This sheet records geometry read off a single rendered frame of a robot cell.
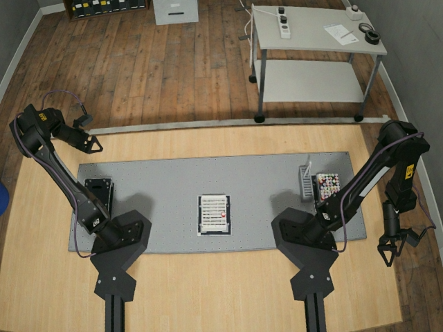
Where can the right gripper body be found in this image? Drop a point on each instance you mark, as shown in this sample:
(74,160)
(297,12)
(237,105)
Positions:
(393,232)

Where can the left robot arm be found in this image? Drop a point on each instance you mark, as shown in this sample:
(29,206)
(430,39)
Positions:
(92,214)

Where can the white grid rack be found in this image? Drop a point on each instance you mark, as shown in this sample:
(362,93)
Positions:
(217,222)

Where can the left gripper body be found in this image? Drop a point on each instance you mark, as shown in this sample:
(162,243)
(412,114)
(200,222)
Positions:
(78,137)

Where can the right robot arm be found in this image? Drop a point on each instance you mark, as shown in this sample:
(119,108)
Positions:
(398,189)

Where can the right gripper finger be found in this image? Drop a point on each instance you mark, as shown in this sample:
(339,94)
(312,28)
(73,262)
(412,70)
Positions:
(397,254)
(391,249)

